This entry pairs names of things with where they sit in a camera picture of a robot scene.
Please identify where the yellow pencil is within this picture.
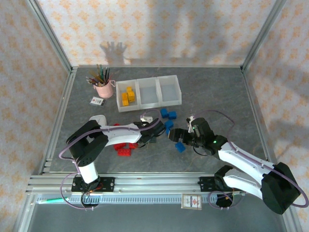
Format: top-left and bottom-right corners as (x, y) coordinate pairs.
(88, 70), (101, 84)

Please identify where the aluminium frame post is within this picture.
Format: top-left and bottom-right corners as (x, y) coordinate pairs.
(241, 0), (289, 73)
(25, 0), (74, 73)

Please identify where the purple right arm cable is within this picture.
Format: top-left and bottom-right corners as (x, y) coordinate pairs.
(190, 110), (309, 210)

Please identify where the aluminium side rail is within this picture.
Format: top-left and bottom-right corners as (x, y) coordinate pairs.
(38, 67), (78, 174)
(241, 67), (277, 174)

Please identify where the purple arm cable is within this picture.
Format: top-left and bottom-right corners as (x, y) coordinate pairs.
(190, 110), (309, 210)
(59, 109), (163, 211)

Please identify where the pink cup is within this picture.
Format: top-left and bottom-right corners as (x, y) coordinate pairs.
(93, 79), (116, 99)

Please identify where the thin aluminium rear rail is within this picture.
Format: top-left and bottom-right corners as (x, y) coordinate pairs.
(71, 64), (244, 70)

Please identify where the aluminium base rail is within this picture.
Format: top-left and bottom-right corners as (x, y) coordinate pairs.
(26, 172), (290, 195)

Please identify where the small white card packet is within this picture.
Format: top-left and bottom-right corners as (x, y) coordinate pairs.
(90, 96), (107, 106)

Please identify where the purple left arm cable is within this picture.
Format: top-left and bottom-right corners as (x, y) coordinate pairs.
(59, 109), (163, 211)

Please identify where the grey slotted cable duct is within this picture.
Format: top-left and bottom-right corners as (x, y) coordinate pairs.
(36, 194), (243, 204)

